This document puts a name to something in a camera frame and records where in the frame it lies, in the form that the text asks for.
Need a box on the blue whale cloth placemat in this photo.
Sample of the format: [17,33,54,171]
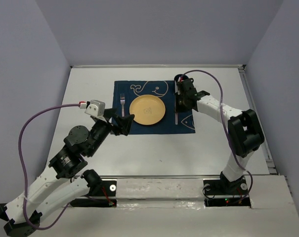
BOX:
[112,80,195,135]

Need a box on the pink handled fork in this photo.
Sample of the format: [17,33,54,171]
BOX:
[120,93,126,117]

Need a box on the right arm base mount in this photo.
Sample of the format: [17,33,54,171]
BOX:
[202,179,251,207]

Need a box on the dark blue mug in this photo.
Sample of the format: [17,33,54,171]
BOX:
[174,74,194,84]

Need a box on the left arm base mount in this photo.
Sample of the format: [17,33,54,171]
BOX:
[70,179,117,208]

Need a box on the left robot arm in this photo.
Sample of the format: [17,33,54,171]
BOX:
[0,109,134,237]

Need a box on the tan wooden plate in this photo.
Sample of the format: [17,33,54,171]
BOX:
[129,95,166,125]

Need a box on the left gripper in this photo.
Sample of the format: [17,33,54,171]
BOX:
[87,107,135,157]

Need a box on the metal rail at table front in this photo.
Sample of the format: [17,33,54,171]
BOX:
[99,174,219,179]

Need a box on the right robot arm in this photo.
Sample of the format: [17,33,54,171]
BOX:
[174,75,264,195]

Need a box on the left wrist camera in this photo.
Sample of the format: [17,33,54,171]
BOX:
[79,100,105,118]

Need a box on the pink handled knife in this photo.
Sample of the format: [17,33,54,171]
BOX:
[174,81,178,125]

